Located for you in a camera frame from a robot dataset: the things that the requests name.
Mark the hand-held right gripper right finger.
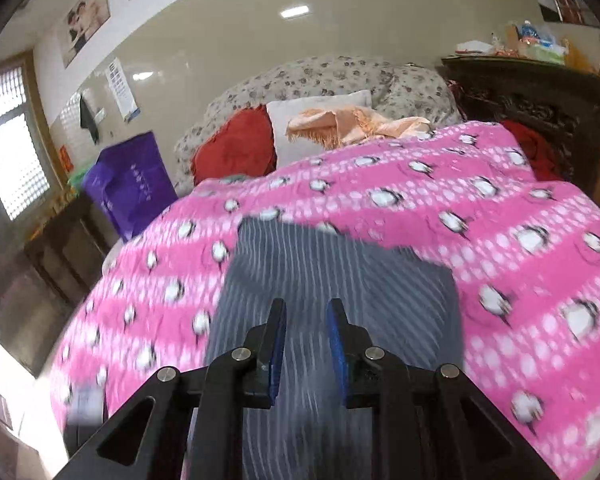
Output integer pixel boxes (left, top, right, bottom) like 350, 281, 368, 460
327, 297, 561, 480

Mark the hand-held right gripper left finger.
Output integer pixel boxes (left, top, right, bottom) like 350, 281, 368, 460
62, 297, 288, 480

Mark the grey striped shirt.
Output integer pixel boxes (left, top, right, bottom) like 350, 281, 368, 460
187, 217, 466, 480

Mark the dark wooden side cabinet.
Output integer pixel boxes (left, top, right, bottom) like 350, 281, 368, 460
24, 195, 121, 306

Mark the pink penguin print blanket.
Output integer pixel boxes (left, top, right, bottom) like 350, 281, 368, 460
50, 121, 600, 480

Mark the red pillow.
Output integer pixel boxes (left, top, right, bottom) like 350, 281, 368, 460
191, 107, 277, 186

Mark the purple tote bag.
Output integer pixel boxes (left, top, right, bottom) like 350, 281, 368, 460
82, 131, 178, 243

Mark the white pillow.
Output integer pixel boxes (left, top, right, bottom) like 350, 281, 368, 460
266, 90, 373, 168

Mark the peach fringed shawl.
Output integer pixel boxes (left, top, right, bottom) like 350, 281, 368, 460
286, 106, 433, 150

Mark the green cloth bundle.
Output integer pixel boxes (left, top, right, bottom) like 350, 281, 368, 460
67, 162, 101, 191

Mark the lattice window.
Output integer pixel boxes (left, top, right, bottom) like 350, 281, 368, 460
0, 55, 66, 256

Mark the floral quilt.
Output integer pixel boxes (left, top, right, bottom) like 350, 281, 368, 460
174, 56, 463, 196

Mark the red cloth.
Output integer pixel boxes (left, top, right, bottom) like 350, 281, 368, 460
502, 120, 563, 181

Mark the dark hanging cloth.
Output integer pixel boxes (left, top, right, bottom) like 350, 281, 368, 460
79, 94, 101, 145

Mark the yellow bag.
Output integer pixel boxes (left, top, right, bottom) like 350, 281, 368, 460
562, 40, 595, 73

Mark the wall calendar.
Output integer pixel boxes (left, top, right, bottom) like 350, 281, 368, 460
106, 57, 140, 122

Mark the wall poster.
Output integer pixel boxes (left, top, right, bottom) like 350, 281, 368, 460
62, 0, 112, 68

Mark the red wall picture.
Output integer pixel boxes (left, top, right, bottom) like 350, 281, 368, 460
537, 0, 600, 27

